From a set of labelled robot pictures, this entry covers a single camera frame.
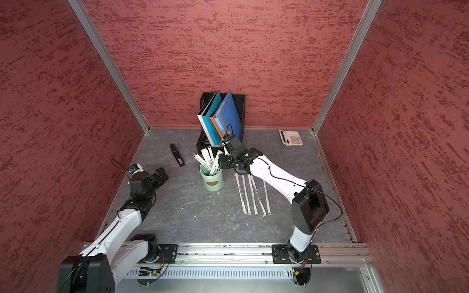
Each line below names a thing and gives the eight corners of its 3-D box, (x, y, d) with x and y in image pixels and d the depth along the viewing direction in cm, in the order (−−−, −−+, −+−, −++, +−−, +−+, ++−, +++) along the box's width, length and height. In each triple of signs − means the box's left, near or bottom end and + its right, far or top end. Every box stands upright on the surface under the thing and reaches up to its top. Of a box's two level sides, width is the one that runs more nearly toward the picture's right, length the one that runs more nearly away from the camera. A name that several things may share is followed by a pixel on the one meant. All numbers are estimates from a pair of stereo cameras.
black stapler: (180, 167, 104) (178, 163, 100) (170, 149, 112) (168, 145, 109) (186, 164, 105) (184, 160, 102) (175, 147, 114) (173, 142, 110)
